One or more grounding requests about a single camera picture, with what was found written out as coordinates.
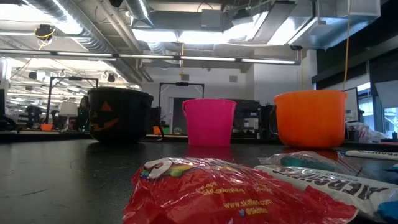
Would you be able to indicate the red Skittles packet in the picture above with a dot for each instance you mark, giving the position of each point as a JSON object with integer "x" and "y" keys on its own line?
{"x": 224, "y": 193}

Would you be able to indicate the pink pumpkin face bucket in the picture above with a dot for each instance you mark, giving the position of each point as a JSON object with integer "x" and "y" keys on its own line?
{"x": 210, "y": 124}

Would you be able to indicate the black equipment rack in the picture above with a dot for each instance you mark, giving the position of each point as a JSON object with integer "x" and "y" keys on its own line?
{"x": 248, "y": 118}

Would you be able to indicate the long ceiling light bar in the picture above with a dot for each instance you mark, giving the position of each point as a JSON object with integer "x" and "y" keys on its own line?
{"x": 149, "y": 56}

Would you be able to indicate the black pumpkin face bucket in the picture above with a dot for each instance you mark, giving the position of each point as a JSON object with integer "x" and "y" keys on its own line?
{"x": 121, "y": 115}

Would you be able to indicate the orange pumpkin face bucket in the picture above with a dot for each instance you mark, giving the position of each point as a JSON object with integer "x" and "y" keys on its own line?
{"x": 311, "y": 121}

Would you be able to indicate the person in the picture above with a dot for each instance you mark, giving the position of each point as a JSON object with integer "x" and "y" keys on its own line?
{"x": 83, "y": 112}

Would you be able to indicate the white table lamp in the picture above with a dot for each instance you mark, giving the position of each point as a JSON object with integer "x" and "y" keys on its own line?
{"x": 68, "y": 109}

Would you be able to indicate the flat computer monitor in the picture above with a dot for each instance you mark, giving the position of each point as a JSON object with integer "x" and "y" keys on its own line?
{"x": 352, "y": 105}

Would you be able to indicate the small orange box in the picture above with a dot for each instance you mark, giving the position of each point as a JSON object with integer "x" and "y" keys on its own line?
{"x": 46, "y": 127}

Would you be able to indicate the white blue Hershey's bar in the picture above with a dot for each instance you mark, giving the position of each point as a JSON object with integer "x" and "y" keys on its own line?
{"x": 373, "y": 154}
{"x": 335, "y": 189}

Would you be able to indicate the white plastic bag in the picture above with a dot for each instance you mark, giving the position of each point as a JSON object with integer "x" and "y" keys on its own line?
{"x": 363, "y": 132}

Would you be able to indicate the black metal gantry frame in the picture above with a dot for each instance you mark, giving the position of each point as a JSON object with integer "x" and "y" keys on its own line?
{"x": 182, "y": 83}
{"x": 50, "y": 99}

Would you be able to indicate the silver spiral air duct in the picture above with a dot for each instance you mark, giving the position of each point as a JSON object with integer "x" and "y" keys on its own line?
{"x": 93, "y": 43}

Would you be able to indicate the large sheet metal duct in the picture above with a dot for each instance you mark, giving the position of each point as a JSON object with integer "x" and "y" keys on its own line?
{"x": 326, "y": 25}

